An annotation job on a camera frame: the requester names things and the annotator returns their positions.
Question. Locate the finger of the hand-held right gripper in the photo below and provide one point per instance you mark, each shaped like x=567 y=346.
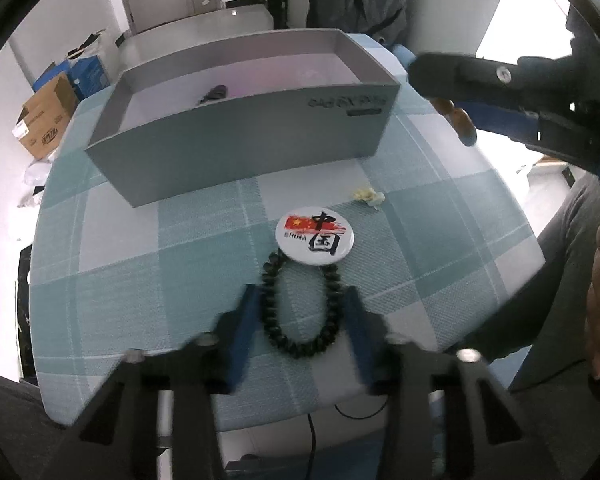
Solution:
x=460 y=77
x=510 y=125

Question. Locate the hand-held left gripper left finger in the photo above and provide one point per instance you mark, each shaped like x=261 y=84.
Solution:
x=240 y=330

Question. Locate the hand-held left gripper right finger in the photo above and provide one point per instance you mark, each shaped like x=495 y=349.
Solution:
x=358 y=330

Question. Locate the grey cardboard box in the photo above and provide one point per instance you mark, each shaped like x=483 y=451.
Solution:
x=230 y=150

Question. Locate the round white pin badge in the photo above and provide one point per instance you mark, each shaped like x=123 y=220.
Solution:
x=300 y=240

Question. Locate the black jacket on hook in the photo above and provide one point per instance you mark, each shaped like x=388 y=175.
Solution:
x=355 y=0

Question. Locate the person's right leg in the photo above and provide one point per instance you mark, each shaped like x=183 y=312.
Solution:
x=555 y=285

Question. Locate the black door mat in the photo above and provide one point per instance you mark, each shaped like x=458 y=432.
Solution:
x=25 y=310

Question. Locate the white plastic bag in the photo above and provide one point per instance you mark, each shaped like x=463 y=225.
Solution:
x=37 y=182

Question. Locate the brown cardboard box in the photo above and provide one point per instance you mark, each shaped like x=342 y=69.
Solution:
x=47 y=120

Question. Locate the blue carton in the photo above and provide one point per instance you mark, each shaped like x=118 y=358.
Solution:
x=50 y=77
x=90 y=77

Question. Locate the white bag with dark items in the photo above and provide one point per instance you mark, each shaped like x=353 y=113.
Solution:
x=92 y=45

